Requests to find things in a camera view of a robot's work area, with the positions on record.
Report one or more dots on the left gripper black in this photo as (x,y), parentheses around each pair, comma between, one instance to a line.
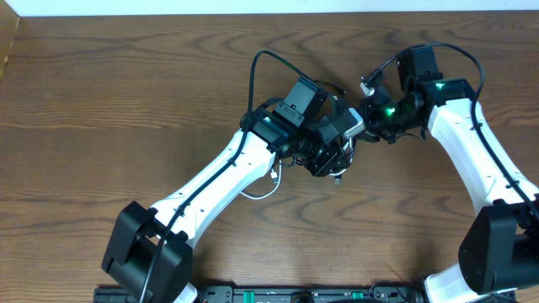
(322,159)

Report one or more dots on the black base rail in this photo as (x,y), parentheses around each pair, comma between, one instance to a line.
(383,292)

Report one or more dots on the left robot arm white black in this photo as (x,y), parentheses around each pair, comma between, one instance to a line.
(150,250)

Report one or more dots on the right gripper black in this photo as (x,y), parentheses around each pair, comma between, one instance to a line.
(374,134)

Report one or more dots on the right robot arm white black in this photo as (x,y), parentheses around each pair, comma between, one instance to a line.
(499,253)

